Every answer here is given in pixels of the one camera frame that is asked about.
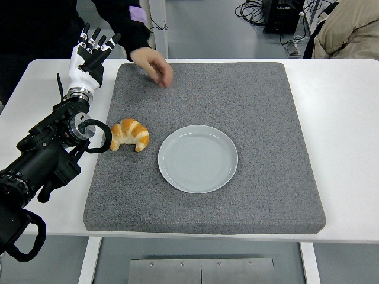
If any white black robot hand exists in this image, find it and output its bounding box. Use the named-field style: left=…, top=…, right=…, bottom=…
left=68, top=22, right=121, bottom=91

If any golden brown croissant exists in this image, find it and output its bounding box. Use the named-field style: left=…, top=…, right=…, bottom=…
left=109, top=118, right=150, bottom=153

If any round grey plate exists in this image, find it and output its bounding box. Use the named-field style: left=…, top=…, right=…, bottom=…
left=158, top=124, right=239, bottom=194

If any grey metal plate with screws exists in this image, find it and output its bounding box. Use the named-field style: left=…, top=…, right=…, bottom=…
left=129, top=257, right=275, bottom=284

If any person's hand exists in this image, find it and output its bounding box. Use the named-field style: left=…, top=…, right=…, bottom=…
left=129, top=47, right=174, bottom=89

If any grey speckled square mat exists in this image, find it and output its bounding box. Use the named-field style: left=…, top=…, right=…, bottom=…
left=83, top=62, right=327, bottom=236

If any white table leg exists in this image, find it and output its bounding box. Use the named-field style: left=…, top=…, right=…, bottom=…
left=77, top=236, right=103, bottom=284
left=298, top=242, right=321, bottom=284

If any black computer case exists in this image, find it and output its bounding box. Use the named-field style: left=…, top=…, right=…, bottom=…
left=263, top=0, right=306, bottom=34

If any black chair back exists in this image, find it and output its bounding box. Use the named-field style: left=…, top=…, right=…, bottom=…
left=302, top=2, right=339, bottom=59

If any white upright post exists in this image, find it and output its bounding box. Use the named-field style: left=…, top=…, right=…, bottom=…
left=146, top=0, right=169, bottom=59

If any thin black cable on post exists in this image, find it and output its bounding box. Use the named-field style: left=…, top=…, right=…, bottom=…
left=149, top=14, right=169, bottom=33

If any black floor cable bundle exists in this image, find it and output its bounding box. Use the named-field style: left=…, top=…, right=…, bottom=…
left=235, top=0, right=267, bottom=27

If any white floor cable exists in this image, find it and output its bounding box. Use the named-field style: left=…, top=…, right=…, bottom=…
left=280, top=5, right=311, bottom=47

